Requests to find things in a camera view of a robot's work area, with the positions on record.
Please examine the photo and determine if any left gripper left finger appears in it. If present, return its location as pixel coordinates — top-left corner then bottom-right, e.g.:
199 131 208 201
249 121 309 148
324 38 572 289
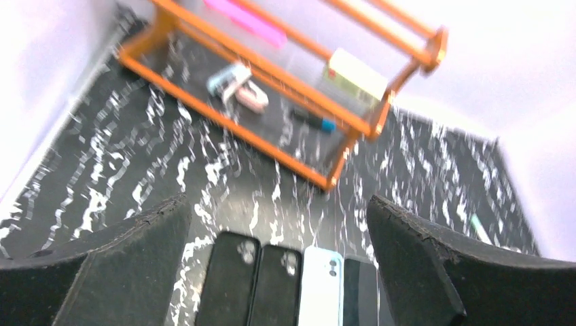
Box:
1 194 192 325

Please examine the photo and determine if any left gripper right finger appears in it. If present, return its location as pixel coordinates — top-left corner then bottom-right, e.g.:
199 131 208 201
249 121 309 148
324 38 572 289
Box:
366 196 575 325

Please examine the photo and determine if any phone with black screen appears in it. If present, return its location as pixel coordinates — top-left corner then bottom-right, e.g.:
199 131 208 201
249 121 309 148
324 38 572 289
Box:
342 257 395 326

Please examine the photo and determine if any light blue phone case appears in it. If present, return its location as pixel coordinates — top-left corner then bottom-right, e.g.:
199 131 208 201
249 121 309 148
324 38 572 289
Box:
298 246 344 326

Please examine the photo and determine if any white green marker pen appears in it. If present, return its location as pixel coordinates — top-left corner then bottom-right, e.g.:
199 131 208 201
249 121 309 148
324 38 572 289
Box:
470 214 492 245

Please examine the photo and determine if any black blue marker pen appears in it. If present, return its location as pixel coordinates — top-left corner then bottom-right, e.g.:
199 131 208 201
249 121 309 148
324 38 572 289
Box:
291 107 336 133

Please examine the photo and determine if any cream cardboard box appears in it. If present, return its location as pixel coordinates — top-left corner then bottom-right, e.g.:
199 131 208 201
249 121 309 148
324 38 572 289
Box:
323 48 388 108

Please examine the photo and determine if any orange wooden shelf rack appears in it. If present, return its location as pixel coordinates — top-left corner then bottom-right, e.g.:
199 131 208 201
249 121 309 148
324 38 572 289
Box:
119 1 448 191

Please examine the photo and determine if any pink flat card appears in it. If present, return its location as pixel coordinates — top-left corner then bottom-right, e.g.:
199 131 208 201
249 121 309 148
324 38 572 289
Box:
204 0 287 48

